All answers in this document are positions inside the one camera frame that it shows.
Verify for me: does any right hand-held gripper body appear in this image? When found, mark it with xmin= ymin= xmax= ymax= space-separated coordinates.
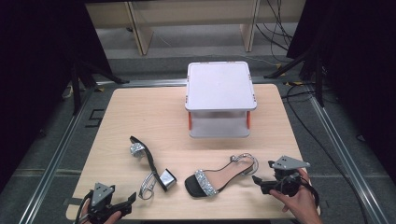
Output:
xmin=268 ymin=155 xmax=312 ymax=198

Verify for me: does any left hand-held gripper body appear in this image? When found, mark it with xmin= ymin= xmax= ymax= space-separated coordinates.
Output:
xmin=87 ymin=182 xmax=132 ymax=224

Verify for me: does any silver block-heel sandal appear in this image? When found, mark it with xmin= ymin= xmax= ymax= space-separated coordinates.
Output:
xmin=129 ymin=135 xmax=178 ymax=201
xmin=184 ymin=152 xmax=260 ymax=198

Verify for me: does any white two-tier shoe rack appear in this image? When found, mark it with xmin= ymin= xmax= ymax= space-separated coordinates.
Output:
xmin=184 ymin=61 xmax=259 ymax=139

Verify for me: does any person's left hand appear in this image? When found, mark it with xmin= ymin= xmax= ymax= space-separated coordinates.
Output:
xmin=79 ymin=199 xmax=123 ymax=224

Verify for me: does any person's right hand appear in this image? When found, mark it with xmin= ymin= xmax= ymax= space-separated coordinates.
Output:
xmin=269 ymin=167 xmax=323 ymax=224

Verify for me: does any black metal stand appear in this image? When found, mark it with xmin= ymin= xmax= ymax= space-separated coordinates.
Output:
xmin=262 ymin=43 xmax=327 ymax=108
xmin=68 ymin=57 xmax=131 ymax=117

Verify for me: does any dark curtain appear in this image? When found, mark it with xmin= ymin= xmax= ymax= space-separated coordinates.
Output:
xmin=285 ymin=0 xmax=396 ymax=176
xmin=0 ymin=0 xmax=114 ymax=194

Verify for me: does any light wooden desk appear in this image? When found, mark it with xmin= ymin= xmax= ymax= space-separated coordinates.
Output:
xmin=85 ymin=0 xmax=306 ymax=57

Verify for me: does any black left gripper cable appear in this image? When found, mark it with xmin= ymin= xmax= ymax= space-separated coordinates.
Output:
xmin=74 ymin=189 xmax=95 ymax=224

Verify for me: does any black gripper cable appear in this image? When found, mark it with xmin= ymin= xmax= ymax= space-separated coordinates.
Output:
xmin=74 ymin=189 xmax=95 ymax=224
xmin=299 ymin=178 xmax=320 ymax=209

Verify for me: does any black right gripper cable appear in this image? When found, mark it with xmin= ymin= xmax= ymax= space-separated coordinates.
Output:
xmin=299 ymin=178 xmax=320 ymax=209

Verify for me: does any black floor cable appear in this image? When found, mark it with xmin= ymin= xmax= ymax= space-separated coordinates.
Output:
xmin=280 ymin=83 xmax=372 ymax=224

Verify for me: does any metal floor rail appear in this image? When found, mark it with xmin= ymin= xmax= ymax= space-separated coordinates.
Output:
xmin=95 ymin=77 xmax=189 ymax=89
xmin=18 ymin=86 xmax=96 ymax=224
xmin=306 ymin=85 xmax=390 ymax=224

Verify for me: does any bundle of black cables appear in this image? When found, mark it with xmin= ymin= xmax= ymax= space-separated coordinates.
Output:
xmin=254 ymin=0 xmax=295 ymax=53

